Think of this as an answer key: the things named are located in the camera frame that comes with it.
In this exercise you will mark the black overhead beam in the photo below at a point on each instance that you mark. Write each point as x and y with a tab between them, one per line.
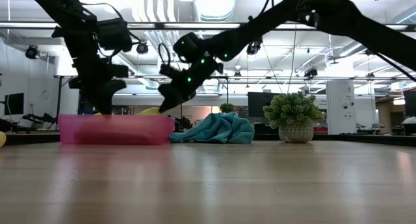
195	26

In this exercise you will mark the black monitor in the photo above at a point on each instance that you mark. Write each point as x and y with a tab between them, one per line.
14	104

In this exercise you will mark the black ceiling spotlight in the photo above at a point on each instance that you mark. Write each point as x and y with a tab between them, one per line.
32	52
253	48
311	73
142	47

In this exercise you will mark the green artificial potted plant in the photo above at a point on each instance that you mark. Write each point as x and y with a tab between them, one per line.
292	110

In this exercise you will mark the large black screen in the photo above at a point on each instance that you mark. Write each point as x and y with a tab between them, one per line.
260	104

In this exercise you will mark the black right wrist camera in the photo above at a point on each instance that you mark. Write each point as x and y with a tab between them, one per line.
169	70

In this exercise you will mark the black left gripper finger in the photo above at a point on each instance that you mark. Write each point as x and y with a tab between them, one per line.
104	97

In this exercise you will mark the black background table frame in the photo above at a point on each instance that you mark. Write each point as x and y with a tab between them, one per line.
59	94

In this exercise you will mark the blue microfiber towel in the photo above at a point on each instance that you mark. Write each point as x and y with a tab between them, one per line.
217	130

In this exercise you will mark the black background robot arm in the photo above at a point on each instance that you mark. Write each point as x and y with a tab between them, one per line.
39	118

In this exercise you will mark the dark cabinet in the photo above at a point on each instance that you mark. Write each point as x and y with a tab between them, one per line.
410	101

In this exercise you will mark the pink translucent plastic tray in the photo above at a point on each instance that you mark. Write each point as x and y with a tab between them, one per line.
113	123

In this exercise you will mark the white pillar with sockets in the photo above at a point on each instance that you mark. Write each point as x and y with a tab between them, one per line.
341	104

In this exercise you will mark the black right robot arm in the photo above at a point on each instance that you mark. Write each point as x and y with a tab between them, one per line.
325	13

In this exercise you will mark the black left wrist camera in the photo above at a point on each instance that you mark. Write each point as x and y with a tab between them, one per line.
113	34

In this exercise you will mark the small green potted plant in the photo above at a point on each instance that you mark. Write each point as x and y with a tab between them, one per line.
226	107

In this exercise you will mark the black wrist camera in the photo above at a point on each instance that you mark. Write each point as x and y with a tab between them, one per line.
113	34
169	70

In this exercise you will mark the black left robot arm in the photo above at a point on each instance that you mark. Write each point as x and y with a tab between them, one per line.
65	9

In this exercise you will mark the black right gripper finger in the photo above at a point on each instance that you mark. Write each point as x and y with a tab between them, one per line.
172	105

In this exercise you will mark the black aluminium rig frame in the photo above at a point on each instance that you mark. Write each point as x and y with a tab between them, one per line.
357	140

